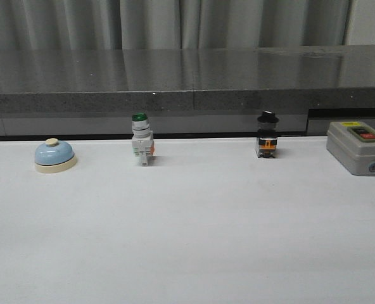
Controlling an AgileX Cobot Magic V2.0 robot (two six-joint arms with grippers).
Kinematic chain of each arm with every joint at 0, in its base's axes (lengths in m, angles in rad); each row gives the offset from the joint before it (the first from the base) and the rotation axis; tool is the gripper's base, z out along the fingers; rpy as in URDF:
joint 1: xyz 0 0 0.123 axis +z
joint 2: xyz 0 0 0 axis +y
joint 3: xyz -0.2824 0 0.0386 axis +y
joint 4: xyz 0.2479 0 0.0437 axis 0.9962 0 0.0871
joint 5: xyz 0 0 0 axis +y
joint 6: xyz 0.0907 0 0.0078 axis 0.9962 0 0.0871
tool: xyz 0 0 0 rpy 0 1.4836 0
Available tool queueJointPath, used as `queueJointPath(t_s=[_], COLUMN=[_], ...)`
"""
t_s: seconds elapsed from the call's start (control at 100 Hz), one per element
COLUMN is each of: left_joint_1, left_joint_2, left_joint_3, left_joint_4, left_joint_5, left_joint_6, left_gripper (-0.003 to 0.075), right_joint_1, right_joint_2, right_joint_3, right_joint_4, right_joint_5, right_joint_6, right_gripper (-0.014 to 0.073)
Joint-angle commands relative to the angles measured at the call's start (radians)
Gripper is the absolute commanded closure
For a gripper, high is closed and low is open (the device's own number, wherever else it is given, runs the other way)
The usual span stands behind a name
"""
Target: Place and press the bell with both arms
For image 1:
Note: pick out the blue and cream desk bell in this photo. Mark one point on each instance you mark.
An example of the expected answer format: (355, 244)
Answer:
(54, 156)

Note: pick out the grey granite counter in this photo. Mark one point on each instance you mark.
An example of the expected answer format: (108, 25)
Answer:
(185, 93)

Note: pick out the grey curtain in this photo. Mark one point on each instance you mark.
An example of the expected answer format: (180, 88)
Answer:
(33, 25)

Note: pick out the green pushbutton switch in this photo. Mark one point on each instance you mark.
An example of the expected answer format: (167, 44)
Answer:
(143, 144)

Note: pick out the black rotary selector switch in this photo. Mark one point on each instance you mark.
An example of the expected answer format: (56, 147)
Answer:
(266, 142)

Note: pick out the grey on-off switch box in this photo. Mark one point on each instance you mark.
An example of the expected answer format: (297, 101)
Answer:
(352, 143)

